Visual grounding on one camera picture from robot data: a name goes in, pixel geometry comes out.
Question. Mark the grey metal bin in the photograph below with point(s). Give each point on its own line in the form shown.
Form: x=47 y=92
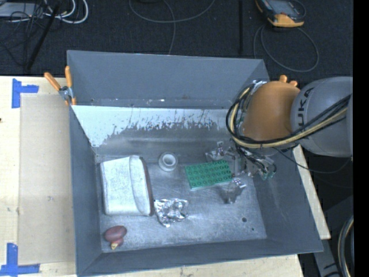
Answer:
x=201 y=212

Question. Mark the pale flat board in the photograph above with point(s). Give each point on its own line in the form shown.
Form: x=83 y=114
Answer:
x=43 y=169

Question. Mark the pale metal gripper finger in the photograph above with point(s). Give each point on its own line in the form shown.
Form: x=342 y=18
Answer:
x=217 y=154
x=235 y=187

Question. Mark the red-brown toy food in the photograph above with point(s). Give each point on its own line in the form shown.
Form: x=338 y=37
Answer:
x=115 y=234

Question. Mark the crumpled silver foil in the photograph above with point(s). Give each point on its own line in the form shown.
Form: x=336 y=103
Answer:
x=171 y=211

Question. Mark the green studded flat block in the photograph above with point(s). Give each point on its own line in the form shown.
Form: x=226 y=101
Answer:
x=207 y=173

